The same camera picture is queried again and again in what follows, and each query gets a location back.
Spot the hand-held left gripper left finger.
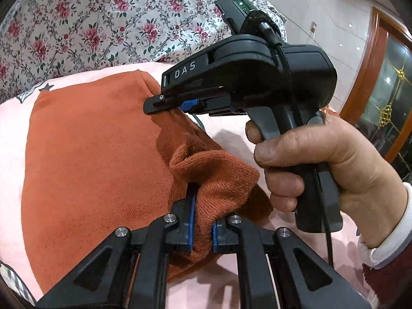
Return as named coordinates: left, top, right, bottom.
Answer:
left=37, top=183, right=198, bottom=309

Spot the white floral quilt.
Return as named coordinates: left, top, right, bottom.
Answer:
left=0, top=0, right=287, bottom=104

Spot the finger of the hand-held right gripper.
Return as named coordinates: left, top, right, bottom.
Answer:
left=181, top=97, right=248, bottom=117
left=143, top=93, right=232, bottom=114

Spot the pink printed blanket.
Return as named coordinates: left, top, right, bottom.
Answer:
left=0, top=63, right=380, bottom=309

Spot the person's right hand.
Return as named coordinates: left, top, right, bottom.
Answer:
left=245, top=109, right=407, bottom=249

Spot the person's right forearm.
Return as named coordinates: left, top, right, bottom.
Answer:
left=357, top=182, right=412, bottom=309

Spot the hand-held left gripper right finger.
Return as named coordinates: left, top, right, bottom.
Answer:
left=211, top=214, right=371, bottom=309

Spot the orange knit sweater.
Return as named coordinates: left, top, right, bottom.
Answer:
left=21, top=69, right=274, bottom=293

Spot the wooden framed glass door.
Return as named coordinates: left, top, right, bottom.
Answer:
left=339, top=6, right=412, bottom=181

